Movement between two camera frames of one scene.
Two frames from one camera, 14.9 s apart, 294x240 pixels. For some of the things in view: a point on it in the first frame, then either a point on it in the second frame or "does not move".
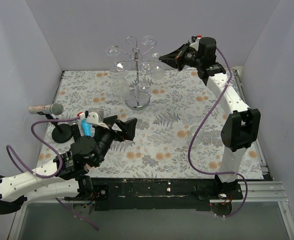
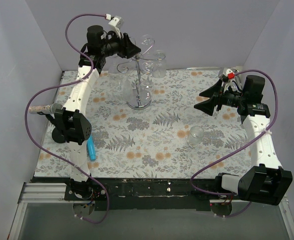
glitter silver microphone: [56, 109] does not move
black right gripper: [181, 56] -> [219, 97]
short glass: [199, 136] does not move
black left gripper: [115, 130] -> [123, 46]
